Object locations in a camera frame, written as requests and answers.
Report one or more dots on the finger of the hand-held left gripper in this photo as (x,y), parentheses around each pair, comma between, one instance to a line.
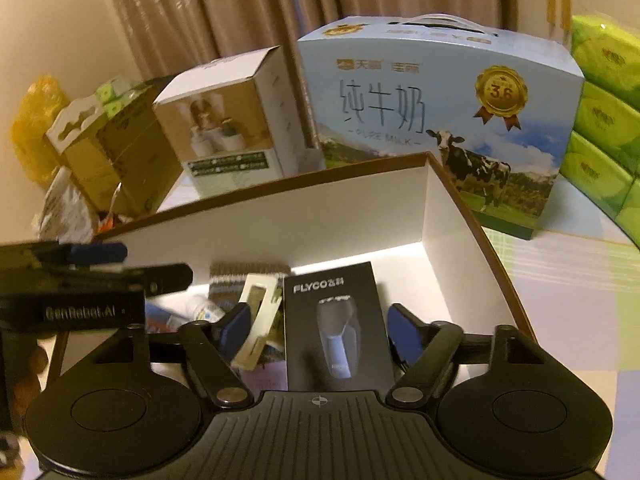
(160,277)
(97,252)

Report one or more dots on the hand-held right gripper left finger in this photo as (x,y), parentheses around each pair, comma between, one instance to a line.
(237,327)

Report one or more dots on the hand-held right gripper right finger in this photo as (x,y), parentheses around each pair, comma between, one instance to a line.
(405,332)

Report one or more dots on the white windowed package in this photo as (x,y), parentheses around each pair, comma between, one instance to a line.
(260,320)

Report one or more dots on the white pill bottle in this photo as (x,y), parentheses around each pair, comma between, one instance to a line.
(206,310)

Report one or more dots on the blue patterned packet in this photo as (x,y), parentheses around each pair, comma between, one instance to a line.
(250,270)

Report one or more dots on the black shaver box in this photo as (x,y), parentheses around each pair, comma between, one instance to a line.
(330,320)

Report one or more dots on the brown cardboard storage box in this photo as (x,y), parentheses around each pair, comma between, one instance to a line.
(440,220)

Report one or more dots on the person's left hand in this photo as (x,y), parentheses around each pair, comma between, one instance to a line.
(32,362)

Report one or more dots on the orange item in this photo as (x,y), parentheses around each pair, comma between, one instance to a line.
(108,220)

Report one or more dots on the silver plastic bag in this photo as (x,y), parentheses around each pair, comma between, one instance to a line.
(65,210)

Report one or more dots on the tan carton with white cutout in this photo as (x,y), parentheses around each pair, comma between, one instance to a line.
(82,160)

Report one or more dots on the brown cardboard carton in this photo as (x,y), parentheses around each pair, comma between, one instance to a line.
(145,160)

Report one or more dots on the yellow plastic bag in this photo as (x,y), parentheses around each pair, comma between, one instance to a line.
(35,125)

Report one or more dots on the small green tissue pack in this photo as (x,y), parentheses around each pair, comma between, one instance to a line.
(107,92)

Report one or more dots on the small white product box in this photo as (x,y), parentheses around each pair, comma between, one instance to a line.
(220,125)

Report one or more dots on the checked tablecloth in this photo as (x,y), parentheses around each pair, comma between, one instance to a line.
(575,310)

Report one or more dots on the blue milk carton box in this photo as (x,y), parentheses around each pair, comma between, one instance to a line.
(400,100)

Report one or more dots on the brown curtain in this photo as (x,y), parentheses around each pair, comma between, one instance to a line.
(200,10)

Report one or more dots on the stack of green tissue packs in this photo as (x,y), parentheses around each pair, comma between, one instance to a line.
(605,110)

